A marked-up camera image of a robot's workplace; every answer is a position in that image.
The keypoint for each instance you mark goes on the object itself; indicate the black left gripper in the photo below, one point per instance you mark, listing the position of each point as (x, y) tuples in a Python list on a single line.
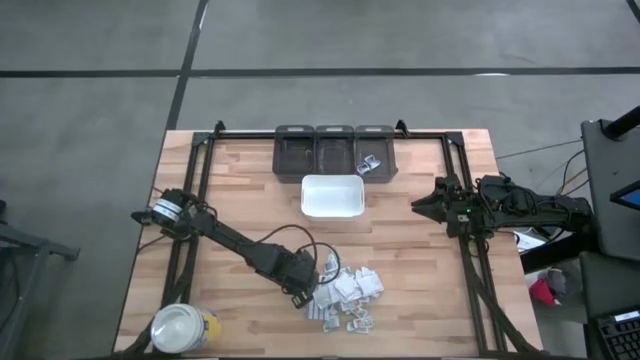
[(302, 272)]

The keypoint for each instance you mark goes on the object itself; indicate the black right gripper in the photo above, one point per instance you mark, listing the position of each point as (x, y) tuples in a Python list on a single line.
[(450, 200)]

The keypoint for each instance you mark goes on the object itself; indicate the long white packet strip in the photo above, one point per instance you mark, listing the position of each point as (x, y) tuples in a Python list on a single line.
[(316, 310)]

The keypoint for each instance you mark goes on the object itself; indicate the white packet dense text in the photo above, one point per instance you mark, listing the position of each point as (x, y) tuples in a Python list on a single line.
[(331, 326)]

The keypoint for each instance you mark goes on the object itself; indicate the green-print packet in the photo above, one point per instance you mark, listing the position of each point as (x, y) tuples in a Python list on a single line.
[(331, 263)]

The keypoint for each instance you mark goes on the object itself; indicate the blue-and-white wipe packet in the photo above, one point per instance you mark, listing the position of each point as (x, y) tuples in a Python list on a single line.
[(362, 168), (372, 161)]

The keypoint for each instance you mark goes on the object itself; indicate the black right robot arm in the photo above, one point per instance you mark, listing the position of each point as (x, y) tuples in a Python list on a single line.
[(540, 205)]

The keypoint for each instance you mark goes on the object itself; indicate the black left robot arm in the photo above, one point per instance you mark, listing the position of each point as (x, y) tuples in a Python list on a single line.
[(235, 242)]

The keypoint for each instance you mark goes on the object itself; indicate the white packet small logo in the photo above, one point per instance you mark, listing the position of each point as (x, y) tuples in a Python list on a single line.
[(360, 326)]

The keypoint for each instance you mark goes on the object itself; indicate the white packet fine text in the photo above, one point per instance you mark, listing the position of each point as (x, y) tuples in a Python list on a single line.
[(371, 282)]

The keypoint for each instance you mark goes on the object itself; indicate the dark translucent plastic bin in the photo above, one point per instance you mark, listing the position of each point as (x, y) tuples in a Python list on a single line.
[(294, 160), (387, 150), (335, 155)]

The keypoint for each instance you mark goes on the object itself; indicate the white paper sheet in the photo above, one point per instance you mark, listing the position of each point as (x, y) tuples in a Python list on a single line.
[(530, 242)]

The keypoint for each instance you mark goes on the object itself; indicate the white plastic bin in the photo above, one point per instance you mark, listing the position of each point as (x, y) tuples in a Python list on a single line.
[(332, 197)]

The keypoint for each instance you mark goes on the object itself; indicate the white canister yellow label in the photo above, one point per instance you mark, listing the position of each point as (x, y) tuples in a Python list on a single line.
[(182, 327)]

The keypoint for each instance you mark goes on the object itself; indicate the black desk beam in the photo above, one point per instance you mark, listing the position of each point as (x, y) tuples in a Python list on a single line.
[(555, 255)]

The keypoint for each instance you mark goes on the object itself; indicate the red cloth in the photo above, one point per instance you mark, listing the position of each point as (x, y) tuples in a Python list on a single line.
[(542, 295)]

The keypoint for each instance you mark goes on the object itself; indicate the grey desk top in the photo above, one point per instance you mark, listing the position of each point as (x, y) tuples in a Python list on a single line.
[(615, 165)]

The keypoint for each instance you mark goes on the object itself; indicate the tablet screen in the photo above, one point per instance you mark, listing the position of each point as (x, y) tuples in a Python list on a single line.
[(631, 197)]

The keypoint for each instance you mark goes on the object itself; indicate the black pole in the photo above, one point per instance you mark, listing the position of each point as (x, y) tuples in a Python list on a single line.
[(622, 125)]

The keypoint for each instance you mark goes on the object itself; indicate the black keyboard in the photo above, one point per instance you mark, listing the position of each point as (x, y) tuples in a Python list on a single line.
[(622, 340)]

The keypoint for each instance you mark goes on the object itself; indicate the grey metal stand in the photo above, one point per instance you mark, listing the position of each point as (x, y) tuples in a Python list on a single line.
[(30, 247)]

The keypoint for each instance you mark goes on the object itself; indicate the black aluminium table frame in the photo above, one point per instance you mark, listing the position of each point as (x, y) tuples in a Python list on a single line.
[(245, 135)]

